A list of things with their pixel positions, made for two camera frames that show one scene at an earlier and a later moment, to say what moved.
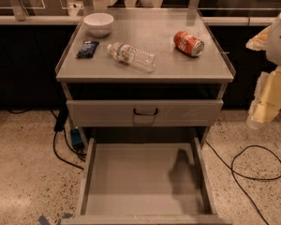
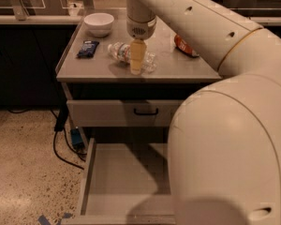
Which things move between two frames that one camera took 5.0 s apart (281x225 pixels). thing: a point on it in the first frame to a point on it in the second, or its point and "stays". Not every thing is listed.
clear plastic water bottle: (133, 56) stays
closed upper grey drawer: (148, 112) stays
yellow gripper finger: (273, 91) to (140, 32)
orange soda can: (188, 44) stays
